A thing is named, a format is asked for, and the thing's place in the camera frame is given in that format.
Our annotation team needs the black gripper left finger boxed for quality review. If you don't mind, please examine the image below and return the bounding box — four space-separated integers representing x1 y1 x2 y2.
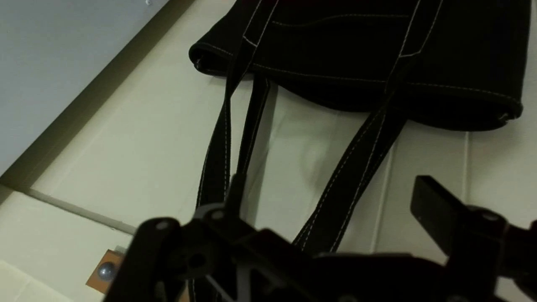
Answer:
105 173 315 302

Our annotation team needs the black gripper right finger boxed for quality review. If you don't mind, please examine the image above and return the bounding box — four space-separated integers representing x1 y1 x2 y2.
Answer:
409 173 537 302

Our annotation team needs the black tote bag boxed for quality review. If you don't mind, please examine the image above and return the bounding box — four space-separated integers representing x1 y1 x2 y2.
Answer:
187 0 533 256

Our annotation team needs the metal peg knob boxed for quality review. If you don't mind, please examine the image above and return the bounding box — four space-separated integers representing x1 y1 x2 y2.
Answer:
95 260 117 282

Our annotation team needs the wooden peg rail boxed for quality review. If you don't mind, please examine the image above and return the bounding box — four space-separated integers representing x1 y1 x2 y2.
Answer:
83 248 127 295

